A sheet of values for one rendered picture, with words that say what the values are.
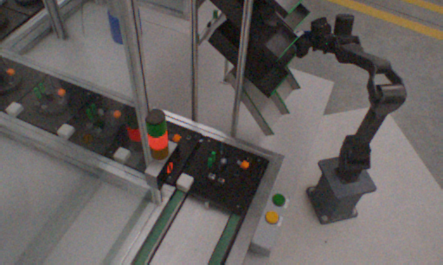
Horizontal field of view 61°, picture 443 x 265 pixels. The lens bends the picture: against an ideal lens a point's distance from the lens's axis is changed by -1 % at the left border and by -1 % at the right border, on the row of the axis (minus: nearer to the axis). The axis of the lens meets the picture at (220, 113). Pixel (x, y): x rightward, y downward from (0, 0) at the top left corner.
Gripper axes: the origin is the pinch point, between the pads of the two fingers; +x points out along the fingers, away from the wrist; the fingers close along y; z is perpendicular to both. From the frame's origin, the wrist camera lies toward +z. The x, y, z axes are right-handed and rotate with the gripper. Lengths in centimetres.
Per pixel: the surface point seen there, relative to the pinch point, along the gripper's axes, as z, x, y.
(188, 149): -32, 20, 43
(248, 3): 21.3, -1.9, 29.5
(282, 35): 6.2, -1.6, 13.5
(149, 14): -14, 104, -10
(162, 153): -7, -1, 66
